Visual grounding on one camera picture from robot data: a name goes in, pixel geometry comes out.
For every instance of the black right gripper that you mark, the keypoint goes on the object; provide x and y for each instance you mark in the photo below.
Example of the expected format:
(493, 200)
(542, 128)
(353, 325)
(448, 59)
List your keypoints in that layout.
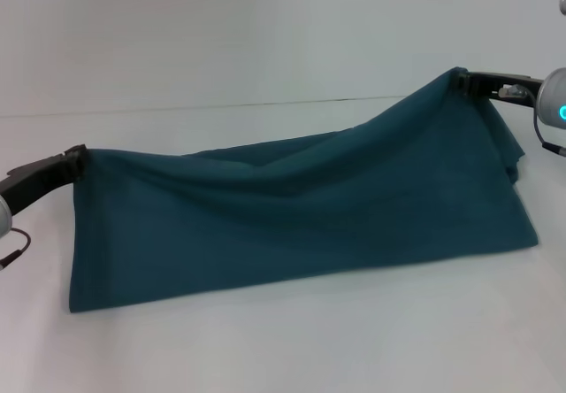
(508, 85)

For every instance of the teal shirt with FREE print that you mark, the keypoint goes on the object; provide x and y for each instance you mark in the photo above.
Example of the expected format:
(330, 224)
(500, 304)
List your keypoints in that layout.
(309, 198)

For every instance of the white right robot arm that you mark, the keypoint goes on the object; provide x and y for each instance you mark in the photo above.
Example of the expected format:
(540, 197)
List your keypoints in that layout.
(552, 98)

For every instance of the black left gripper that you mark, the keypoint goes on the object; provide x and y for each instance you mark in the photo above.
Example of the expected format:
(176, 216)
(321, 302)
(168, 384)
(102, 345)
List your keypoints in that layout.
(33, 182)

